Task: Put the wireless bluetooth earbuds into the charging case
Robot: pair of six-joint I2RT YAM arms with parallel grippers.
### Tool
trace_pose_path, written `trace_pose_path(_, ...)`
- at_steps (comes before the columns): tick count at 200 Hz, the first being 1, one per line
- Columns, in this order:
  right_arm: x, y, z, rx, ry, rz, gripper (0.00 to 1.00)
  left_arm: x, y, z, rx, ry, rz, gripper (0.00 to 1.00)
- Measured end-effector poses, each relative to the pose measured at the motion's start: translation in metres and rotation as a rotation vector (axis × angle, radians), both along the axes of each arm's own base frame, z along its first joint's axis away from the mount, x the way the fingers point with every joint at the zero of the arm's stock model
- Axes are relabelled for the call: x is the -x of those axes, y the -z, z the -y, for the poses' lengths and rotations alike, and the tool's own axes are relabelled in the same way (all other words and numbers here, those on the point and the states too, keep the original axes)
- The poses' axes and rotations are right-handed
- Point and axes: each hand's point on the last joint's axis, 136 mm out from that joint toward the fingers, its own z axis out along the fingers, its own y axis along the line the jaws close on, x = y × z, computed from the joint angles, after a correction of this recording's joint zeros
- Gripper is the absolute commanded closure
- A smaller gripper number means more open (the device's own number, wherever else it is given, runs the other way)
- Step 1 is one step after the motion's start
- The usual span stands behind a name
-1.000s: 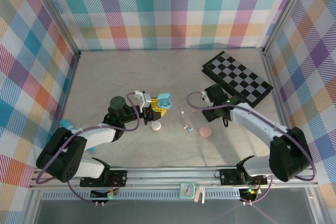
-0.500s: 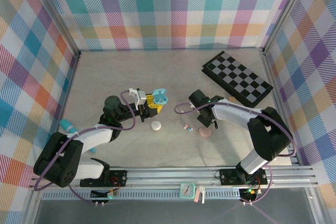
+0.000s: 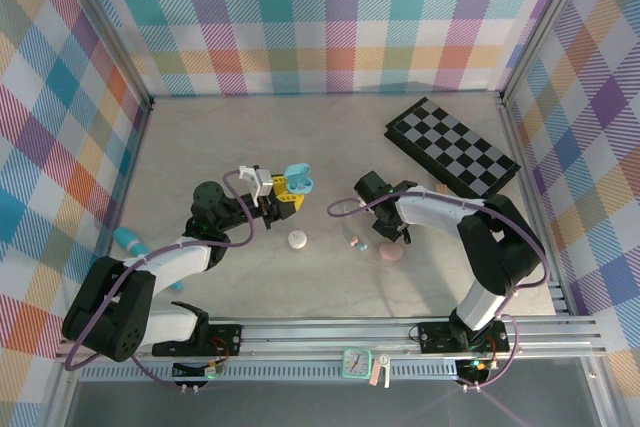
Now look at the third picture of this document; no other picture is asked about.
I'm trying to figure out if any blue earbud charging case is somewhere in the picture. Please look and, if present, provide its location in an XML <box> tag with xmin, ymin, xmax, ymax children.
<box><xmin>280</xmin><ymin>161</ymin><xmax>317</xmax><ymax>197</ymax></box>

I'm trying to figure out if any black grey folding chessboard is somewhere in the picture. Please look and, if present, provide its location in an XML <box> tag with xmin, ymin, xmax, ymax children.
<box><xmin>383</xmin><ymin>96</ymin><xmax>521</xmax><ymax>198</ymax></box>

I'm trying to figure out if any blue toy bowling pin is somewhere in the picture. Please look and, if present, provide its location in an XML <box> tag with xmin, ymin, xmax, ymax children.
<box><xmin>112</xmin><ymin>226</ymin><xmax>185</xmax><ymax>293</ymax></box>

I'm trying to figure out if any green square clock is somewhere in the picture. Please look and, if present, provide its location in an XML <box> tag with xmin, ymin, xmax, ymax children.
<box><xmin>342</xmin><ymin>349</ymin><xmax>372</xmax><ymax>379</ymax></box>

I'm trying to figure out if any white tag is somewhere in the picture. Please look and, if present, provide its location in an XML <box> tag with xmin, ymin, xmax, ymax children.
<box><xmin>377</xmin><ymin>354</ymin><xmax>392</xmax><ymax>391</ymax></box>

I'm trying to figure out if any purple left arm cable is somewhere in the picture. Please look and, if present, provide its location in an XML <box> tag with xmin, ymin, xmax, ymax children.
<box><xmin>63</xmin><ymin>170</ymin><xmax>264</xmax><ymax>391</ymax></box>

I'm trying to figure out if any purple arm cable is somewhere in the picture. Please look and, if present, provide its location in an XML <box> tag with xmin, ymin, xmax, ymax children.
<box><xmin>63</xmin><ymin>170</ymin><xmax>264</xmax><ymax>391</ymax></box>
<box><xmin>326</xmin><ymin>189</ymin><xmax>551</xmax><ymax>393</ymax></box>

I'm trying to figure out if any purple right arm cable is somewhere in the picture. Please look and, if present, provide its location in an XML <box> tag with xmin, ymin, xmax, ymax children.
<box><xmin>326</xmin><ymin>189</ymin><xmax>551</xmax><ymax>393</ymax></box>

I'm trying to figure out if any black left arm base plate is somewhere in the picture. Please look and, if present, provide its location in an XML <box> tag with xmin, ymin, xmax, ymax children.
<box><xmin>152</xmin><ymin>322</ymin><xmax>244</xmax><ymax>357</ymax></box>

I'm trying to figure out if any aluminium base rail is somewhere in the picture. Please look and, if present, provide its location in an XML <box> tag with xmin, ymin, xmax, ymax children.
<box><xmin>53</xmin><ymin>317</ymin><xmax>609</xmax><ymax>364</ymax></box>

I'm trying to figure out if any aluminium side floor rail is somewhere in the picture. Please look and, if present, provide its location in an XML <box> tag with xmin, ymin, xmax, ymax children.
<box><xmin>497</xmin><ymin>94</ymin><xmax>574</xmax><ymax>318</ymax></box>

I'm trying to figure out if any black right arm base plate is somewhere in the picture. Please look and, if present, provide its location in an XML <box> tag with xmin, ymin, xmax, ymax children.
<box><xmin>416</xmin><ymin>320</ymin><xmax>512</xmax><ymax>354</ymax></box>

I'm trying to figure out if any perforated metal cable tray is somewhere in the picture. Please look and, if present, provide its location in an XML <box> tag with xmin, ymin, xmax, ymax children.
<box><xmin>79</xmin><ymin>364</ymin><xmax>464</xmax><ymax>382</ymax></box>

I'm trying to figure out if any aluminium corner post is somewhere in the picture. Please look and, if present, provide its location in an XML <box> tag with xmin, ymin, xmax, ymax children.
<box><xmin>49</xmin><ymin>0</ymin><xmax>157</xmax><ymax>113</ymax></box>
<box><xmin>497</xmin><ymin>0</ymin><xmax>599</xmax><ymax>106</ymax></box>

